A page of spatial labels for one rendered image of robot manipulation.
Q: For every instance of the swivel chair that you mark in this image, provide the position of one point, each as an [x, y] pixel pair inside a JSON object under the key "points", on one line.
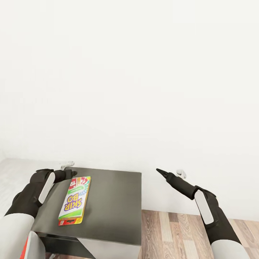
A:
{"points": [[34, 248]]}

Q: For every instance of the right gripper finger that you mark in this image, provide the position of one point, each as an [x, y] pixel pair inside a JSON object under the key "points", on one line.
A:
{"points": [[164, 173]]}

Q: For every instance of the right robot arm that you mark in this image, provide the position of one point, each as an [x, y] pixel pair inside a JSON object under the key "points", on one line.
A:
{"points": [[223, 240]]}

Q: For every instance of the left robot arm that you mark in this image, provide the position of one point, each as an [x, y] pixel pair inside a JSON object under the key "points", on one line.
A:
{"points": [[17, 222]]}

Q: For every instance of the desk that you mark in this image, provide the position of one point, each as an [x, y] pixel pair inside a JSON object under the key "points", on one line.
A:
{"points": [[111, 227]]}

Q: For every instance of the board game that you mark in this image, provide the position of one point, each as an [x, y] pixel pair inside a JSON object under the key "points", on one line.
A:
{"points": [[75, 201]]}

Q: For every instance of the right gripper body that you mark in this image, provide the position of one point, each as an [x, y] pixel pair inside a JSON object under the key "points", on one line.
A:
{"points": [[176, 182]]}

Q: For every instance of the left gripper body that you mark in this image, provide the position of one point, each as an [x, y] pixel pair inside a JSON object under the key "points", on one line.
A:
{"points": [[64, 175]]}

